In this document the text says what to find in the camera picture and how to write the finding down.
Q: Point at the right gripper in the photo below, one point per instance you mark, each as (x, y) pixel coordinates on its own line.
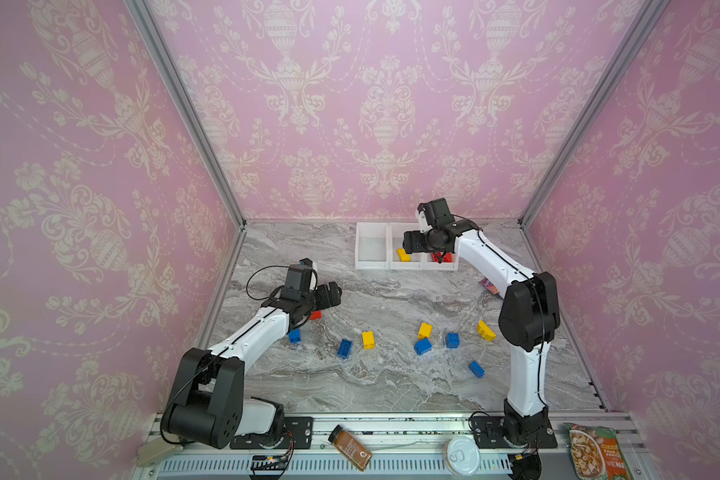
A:
(420, 241)

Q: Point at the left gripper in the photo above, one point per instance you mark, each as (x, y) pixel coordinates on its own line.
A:
(326, 302)

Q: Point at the blue square lego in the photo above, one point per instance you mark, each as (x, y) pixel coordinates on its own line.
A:
(452, 340)

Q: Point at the yellow long lego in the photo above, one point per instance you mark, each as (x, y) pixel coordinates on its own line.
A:
(403, 255)

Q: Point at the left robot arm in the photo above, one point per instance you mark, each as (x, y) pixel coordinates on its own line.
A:
(207, 402)

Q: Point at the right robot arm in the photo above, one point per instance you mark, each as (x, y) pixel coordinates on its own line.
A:
(528, 320)

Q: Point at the white right bin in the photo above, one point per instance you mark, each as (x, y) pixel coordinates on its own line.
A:
(429, 264)

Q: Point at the white bin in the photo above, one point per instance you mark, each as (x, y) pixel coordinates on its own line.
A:
(429, 264)
(371, 252)
(395, 232)

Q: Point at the white middle bin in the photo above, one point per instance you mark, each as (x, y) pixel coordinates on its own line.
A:
(395, 232)

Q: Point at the blue long lego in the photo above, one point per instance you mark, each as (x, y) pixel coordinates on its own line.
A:
(344, 349)

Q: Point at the blue lego left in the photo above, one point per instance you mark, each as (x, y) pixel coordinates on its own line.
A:
(295, 336)

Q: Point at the white left bin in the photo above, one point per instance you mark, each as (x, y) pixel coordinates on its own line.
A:
(371, 252)

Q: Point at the purple candy bag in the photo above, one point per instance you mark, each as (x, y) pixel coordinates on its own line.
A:
(489, 286)

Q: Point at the yellow lego center right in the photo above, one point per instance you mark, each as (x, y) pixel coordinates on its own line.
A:
(425, 330)

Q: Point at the yellow lego far right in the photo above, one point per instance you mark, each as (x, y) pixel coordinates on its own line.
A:
(485, 332)

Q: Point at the blue lego center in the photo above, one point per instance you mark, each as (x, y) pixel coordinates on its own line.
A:
(423, 346)

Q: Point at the blue lego front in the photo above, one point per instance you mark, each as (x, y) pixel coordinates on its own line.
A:
(476, 369)

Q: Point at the brown spice jar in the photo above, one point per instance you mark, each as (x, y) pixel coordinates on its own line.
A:
(351, 448)

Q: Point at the white round lid can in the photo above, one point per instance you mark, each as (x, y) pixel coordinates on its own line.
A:
(462, 456)

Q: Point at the food packet bag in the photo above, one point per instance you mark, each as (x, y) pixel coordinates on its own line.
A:
(596, 453)

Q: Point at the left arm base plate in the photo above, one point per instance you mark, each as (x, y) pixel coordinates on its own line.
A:
(297, 431)

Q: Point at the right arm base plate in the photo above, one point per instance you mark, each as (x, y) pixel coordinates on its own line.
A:
(488, 433)

